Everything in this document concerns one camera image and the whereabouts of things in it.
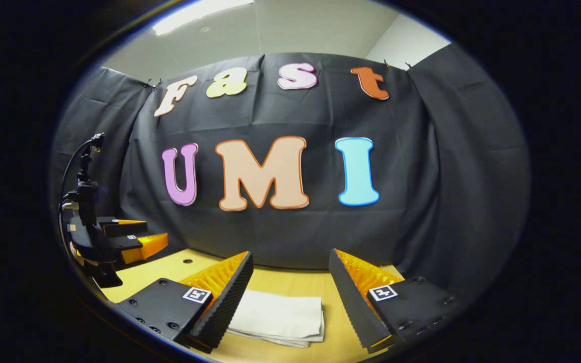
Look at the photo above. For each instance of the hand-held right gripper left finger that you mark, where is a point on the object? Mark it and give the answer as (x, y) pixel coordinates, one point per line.
(227, 297)

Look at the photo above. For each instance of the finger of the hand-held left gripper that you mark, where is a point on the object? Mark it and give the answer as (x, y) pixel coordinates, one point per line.
(141, 247)
(124, 228)

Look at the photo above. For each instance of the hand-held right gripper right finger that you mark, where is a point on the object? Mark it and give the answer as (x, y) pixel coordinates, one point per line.
(353, 302)

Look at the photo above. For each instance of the white jeans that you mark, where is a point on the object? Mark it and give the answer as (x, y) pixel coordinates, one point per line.
(280, 315)

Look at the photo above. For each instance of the black backdrop cloth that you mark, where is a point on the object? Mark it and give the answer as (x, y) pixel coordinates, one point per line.
(421, 176)

